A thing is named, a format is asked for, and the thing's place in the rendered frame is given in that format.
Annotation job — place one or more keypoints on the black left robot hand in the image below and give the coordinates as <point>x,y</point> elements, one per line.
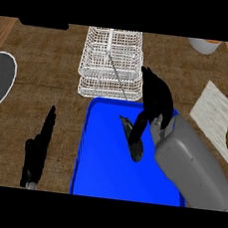
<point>39,146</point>

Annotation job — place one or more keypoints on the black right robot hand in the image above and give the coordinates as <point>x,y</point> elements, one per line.
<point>157,97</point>

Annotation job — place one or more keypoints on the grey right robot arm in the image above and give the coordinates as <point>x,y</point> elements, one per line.
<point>189,163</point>

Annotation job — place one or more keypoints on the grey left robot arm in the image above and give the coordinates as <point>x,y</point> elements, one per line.
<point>31,185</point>

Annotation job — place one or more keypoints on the dark purple eggplant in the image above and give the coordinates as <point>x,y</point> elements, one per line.
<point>135,151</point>

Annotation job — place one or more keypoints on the blue plastic tray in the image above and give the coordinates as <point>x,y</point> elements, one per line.
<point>113,166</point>

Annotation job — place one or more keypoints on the pale wooden cutting board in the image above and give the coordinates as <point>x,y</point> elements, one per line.
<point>216,112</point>

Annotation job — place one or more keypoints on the white bowl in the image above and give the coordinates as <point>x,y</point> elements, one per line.
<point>204,45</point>

